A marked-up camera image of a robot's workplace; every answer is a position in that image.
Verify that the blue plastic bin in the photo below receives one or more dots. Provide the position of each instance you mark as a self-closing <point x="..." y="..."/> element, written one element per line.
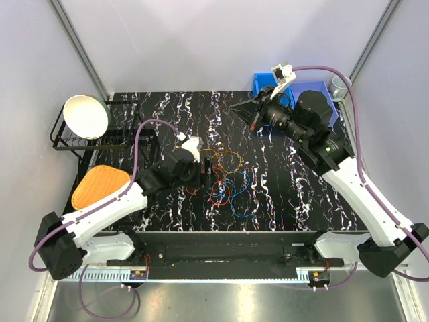
<point x="263" y="86"/>

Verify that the white ceramic mug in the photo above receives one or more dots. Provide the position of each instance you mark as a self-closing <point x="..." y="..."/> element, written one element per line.
<point x="338" y="88"/>

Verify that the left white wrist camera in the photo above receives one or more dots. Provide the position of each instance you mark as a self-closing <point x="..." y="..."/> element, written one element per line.
<point x="192" y="144"/>

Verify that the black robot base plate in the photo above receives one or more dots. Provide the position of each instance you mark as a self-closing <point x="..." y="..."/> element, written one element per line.
<point x="259" y="256"/>

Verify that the black wire dish rack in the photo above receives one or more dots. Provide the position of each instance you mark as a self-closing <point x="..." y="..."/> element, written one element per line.
<point x="114" y="148"/>

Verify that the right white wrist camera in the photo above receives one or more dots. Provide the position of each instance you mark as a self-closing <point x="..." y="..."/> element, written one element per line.
<point x="284" y="77"/>

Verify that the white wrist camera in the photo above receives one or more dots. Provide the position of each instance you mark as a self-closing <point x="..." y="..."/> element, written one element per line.
<point x="192" y="144"/>
<point x="284" y="77"/>

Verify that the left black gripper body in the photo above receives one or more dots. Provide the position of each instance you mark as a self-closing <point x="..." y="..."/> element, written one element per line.
<point x="192" y="177"/>

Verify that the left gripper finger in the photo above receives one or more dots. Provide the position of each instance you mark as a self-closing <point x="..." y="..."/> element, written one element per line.
<point x="205" y="179"/>
<point x="206" y="165"/>

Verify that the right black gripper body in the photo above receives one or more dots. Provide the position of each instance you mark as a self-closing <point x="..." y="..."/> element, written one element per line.
<point x="278" y="117"/>

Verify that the white round bowl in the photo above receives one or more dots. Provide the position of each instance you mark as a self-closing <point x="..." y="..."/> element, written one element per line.
<point x="87" y="116"/>

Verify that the lavender plastic tray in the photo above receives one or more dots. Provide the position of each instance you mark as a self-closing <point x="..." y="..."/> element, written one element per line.
<point x="315" y="85"/>

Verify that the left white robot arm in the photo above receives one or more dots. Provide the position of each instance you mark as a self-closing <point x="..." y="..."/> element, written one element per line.
<point x="67" y="243"/>

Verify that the orange woven basket tray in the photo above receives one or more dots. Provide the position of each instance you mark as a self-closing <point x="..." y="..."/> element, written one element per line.
<point x="98" y="183"/>

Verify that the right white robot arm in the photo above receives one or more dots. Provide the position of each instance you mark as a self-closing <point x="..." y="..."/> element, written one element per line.
<point x="391" y="237"/>

